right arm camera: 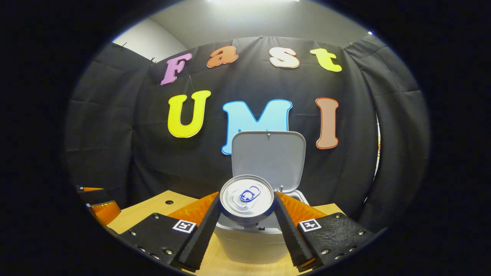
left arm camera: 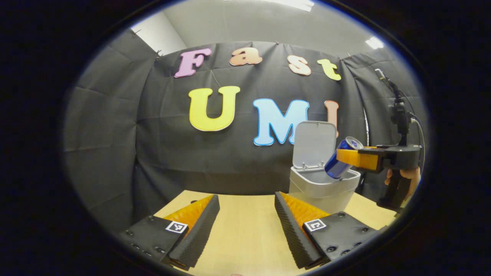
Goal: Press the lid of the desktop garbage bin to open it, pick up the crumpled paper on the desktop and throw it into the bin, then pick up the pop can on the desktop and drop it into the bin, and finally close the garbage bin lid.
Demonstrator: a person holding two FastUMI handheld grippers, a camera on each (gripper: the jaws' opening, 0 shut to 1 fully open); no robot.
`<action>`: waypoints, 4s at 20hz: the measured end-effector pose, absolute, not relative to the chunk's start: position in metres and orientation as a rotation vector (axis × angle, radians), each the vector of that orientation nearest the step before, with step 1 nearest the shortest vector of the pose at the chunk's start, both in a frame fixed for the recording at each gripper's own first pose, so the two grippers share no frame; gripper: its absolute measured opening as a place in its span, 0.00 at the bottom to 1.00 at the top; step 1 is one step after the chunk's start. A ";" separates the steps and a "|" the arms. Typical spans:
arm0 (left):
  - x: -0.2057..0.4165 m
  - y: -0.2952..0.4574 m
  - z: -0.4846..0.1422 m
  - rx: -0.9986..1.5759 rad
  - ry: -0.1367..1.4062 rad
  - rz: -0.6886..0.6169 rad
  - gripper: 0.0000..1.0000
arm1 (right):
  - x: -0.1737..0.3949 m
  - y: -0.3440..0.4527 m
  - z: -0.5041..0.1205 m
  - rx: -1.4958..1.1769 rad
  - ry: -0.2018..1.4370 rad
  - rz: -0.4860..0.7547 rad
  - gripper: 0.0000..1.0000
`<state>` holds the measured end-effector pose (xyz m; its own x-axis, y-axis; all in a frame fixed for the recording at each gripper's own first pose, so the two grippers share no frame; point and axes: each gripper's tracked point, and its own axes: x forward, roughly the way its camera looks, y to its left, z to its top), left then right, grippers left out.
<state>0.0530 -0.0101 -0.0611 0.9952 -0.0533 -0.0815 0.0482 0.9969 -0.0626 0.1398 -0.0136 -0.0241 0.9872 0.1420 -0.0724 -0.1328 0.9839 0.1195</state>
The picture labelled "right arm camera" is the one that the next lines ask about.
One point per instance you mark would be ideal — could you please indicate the black backdrop cloth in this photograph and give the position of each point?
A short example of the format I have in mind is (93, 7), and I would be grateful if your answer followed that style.
(153, 161)

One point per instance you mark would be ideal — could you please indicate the wooden desktop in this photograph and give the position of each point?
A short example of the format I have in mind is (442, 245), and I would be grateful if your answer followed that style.
(153, 209)

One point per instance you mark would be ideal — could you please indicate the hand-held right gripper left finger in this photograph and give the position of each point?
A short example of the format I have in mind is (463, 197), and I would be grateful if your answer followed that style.
(201, 237)

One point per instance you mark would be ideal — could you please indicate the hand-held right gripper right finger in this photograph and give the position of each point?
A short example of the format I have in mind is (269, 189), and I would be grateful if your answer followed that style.
(293, 237)

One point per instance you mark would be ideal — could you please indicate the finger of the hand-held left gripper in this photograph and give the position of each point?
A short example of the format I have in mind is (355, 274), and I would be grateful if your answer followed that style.
(94, 196)
(105, 212)

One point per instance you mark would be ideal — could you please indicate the white desktop garbage bin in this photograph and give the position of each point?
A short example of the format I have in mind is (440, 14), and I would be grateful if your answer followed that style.
(268, 157)

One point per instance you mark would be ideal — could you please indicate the silver pop can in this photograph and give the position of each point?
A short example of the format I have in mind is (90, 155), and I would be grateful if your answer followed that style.
(247, 195)

